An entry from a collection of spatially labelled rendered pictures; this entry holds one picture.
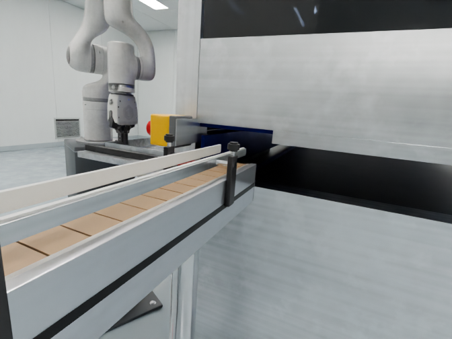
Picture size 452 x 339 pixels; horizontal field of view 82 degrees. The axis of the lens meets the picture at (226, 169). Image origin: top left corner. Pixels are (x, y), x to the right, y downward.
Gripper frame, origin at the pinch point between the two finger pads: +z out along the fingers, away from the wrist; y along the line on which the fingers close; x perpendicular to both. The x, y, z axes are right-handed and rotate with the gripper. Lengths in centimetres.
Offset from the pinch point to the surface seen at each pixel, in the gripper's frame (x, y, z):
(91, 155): 3.0, -10.9, 5.1
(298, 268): -66, -13, 23
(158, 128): -32.5, -21.7, -7.2
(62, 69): 488, 322, -75
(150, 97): 442, 545, -37
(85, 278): -54, -58, 2
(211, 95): -41.0, -12.6, -15.3
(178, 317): -48, -34, 27
